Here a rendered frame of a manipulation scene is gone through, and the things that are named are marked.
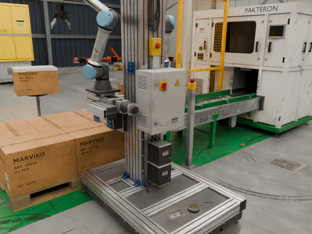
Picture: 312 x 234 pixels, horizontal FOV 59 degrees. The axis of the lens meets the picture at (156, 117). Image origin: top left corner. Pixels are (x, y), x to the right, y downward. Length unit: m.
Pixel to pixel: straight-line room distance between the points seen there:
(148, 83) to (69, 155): 1.16
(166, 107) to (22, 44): 8.43
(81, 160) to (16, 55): 7.63
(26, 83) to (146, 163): 2.67
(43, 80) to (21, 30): 5.74
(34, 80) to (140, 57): 2.65
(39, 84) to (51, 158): 2.06
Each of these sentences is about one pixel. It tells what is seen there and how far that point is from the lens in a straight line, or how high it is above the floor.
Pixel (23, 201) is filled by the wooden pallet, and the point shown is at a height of 0.08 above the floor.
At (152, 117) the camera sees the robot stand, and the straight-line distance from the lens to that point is 2.01.
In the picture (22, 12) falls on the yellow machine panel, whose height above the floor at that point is 2.22.
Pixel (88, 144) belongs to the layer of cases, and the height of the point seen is 0.45.
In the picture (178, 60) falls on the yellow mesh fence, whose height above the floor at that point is 1.16.
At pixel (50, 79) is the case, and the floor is 0.85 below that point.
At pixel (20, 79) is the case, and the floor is 0.87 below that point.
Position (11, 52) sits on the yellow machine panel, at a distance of 10.09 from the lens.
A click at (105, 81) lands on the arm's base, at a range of 2.35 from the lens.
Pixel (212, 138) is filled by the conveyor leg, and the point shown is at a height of 0.16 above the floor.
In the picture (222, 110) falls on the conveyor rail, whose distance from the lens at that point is 3.85.
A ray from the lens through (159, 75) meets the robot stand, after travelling 1.99.
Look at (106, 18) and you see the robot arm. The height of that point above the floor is 1.60.
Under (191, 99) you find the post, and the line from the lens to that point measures 3.05.
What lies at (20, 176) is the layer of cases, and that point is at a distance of 2.66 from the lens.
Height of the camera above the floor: 1.45
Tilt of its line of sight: 16 degrees down
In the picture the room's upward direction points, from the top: 1 degrees clockwise
